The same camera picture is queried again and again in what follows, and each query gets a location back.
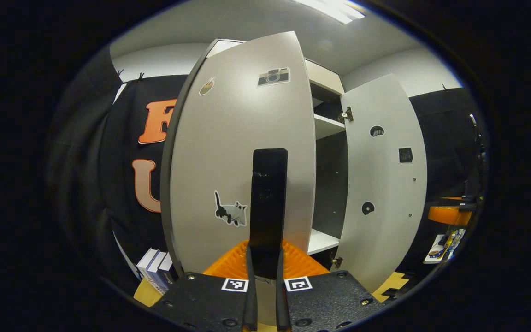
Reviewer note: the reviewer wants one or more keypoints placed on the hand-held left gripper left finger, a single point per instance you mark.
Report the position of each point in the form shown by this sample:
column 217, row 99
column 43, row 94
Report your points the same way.
column 250, row 304

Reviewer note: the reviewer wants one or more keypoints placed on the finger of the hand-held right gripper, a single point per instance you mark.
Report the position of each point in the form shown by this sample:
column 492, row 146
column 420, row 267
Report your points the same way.
column 450, row 216

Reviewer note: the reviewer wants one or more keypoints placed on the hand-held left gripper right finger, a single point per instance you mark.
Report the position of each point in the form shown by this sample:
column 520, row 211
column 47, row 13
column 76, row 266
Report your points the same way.
column 280, row 309

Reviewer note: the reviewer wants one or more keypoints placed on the beige cabinet door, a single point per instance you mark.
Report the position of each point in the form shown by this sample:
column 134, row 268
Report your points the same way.
column 385, row 184
column 228, row 152

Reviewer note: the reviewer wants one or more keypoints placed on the beige double-door shoe cabinet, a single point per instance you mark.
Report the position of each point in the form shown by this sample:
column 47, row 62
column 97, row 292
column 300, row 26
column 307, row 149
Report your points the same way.
column 325, row 78

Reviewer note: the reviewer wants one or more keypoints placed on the metal door hinge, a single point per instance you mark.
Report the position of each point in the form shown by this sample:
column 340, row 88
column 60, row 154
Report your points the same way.
column 346, row 115
column 337, row 262

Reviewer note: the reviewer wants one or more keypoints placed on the yellow blue small tools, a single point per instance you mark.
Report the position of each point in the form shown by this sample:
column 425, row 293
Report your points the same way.
column 453, row 242

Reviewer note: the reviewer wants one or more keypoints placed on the white tray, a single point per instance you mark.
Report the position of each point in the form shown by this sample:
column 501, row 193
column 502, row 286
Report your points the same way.
column 433, row 251

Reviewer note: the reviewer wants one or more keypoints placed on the black stand pole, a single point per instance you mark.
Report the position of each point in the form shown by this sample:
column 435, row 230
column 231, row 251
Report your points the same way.
column 477, row 175

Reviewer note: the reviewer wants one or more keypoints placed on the black backdrop cloth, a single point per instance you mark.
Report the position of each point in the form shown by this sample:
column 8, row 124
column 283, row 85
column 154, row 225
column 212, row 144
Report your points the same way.
column 440, row 152

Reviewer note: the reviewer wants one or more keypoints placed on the ceiling light panel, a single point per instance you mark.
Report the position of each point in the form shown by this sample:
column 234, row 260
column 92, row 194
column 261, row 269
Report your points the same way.
column 334, row 9

